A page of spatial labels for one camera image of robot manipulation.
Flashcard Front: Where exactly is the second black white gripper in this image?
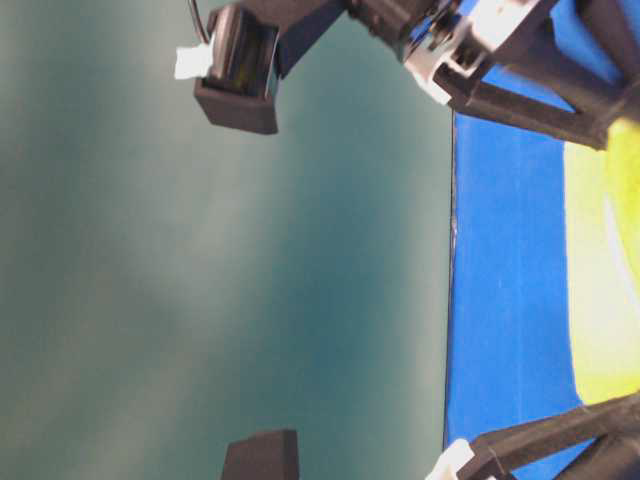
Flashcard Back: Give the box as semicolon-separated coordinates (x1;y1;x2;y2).
425;394;639;480

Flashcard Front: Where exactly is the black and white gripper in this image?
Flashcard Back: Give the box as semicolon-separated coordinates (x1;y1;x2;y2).
346;0;639;150

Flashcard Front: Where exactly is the yellow-green towel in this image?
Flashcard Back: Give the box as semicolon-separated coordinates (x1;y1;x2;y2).
564;120;639;404

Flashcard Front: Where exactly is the blue table cover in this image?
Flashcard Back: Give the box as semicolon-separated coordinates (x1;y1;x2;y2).
445;1;639;479

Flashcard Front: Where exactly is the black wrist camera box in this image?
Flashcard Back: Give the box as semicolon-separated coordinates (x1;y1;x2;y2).
175;0;345;135

